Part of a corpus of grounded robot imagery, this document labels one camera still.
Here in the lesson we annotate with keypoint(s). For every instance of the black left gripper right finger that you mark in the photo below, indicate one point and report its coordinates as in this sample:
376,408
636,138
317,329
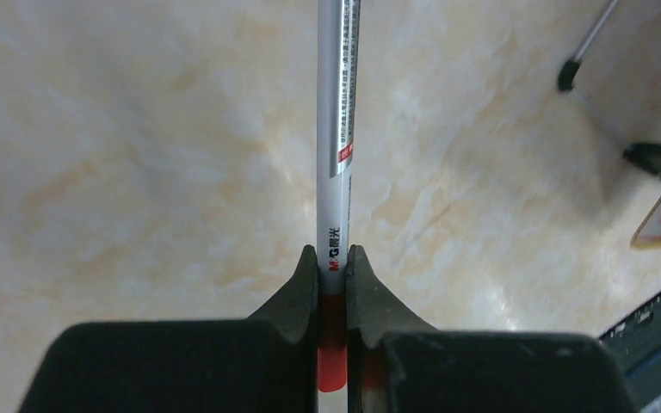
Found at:
397,362

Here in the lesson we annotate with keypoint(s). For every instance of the red marker cap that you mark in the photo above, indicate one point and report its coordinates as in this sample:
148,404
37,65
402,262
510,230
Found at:
332,343

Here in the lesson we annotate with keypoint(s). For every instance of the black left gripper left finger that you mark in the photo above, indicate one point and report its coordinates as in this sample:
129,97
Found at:
266,362

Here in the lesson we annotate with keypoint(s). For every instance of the white whiteboard marker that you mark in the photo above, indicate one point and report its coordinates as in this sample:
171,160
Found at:
338,44

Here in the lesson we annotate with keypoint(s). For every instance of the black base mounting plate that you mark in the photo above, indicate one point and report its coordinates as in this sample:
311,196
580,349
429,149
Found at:
655,325

